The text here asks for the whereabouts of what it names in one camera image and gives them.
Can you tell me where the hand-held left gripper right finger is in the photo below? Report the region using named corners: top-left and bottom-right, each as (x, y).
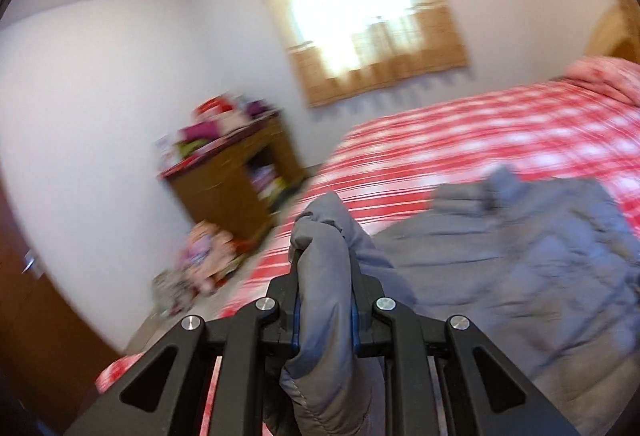
top-left (350, 261), bottom-right (583, 436)

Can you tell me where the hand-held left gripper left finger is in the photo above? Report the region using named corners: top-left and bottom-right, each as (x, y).
top-left (62, 248), bottom-right (303, 436)

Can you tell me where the grey padded jacket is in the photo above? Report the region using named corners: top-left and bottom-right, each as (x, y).
top-left (262, 166), bottom-right (640, 436)

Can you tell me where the pile of colourful clothes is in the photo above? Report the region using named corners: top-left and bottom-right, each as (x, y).
top-left (155, 93), bottom-right (281, 169)

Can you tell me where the heap of dolls and toys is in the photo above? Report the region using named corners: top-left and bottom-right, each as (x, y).
top-left (152, 221), bottom-right (256, 317)

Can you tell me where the wooden cabinet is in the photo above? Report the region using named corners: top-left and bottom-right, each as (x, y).
top-left (157, 108), bottom-right (308, 247)

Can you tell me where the bed with red plaid sheet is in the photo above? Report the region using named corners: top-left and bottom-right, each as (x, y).
top-left (95, 78), bottom-right (640, 436)

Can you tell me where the brown wooden door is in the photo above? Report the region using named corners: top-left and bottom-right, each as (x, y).
top-left (0, 181), bottom-right (123, 436)

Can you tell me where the beige patterned window curtain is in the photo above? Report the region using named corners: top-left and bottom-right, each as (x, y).
top-left (245, 0), bottom-right (471, 109)

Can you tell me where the pink floral folded blanket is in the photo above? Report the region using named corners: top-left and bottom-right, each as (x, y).
top-left (565, 56), bottom-right (640, 104)

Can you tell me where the wooden arched headboard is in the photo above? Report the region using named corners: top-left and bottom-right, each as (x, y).
top-left (585, 6), bottom-right (640, 62)

